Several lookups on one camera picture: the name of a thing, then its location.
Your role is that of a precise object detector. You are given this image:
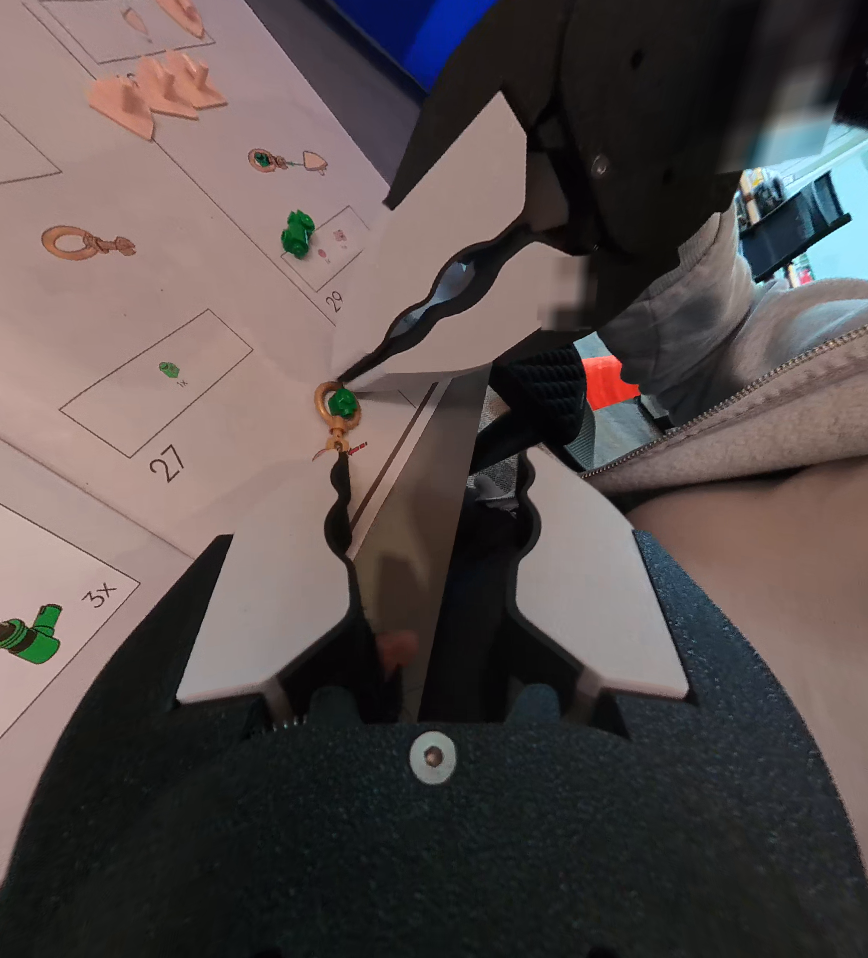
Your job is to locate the black mesh office chair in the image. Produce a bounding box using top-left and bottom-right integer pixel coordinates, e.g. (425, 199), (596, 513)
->
(471, 348), (599, 480)

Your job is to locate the person's beige hoodie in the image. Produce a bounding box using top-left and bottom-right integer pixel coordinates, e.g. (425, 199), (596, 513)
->
(583, 280), (868, 958)

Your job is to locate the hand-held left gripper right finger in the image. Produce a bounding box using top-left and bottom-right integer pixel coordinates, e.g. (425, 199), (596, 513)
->
(505, 448), (691, 730)

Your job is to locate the gold ring clip toy piece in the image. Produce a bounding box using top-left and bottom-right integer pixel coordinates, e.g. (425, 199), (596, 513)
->
(314, 380), (363, 454)

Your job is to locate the blue plastic bin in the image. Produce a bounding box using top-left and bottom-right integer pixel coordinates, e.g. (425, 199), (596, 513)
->
(314, 0), (496, 94)

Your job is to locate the white instruction booklet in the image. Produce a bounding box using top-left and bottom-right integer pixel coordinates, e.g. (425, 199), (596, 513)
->
(0, 0), (435, 862)

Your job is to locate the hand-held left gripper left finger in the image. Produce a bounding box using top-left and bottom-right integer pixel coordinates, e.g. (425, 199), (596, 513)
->
(175, 453), (367, 711)

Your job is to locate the orange safety cone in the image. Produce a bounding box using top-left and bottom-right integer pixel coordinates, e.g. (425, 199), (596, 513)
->
(583, 358), (640, 409)

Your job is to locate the person's right forearm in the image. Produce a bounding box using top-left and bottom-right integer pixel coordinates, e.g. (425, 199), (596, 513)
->
(598, 210), (779, 428)

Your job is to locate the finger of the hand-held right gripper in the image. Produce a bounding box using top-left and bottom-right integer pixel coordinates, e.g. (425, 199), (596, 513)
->
(340, 225), (592, 398)
(329, 90), (532, 383)

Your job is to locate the green toy brick piece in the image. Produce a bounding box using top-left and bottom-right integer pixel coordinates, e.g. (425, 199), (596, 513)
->
(280, 210), (316, 259)

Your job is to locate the pink petal toy piece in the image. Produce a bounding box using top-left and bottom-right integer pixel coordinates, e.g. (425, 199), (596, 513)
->
(134, 58), (201, 121)
(168, 51), (227, 109)
(88, 75), (156, 142)
(157, 0), (206, 38)

